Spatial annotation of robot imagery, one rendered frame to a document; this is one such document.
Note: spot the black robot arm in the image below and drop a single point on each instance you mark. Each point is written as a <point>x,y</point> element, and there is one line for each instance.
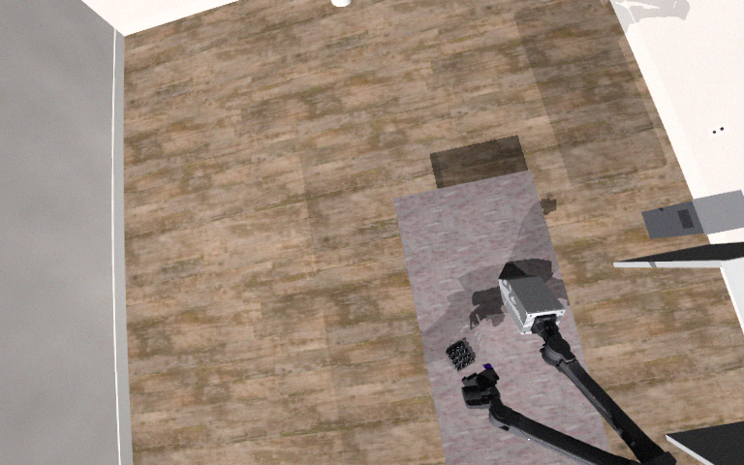
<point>556,352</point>

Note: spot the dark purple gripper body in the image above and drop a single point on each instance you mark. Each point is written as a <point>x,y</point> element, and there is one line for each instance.
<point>478,379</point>

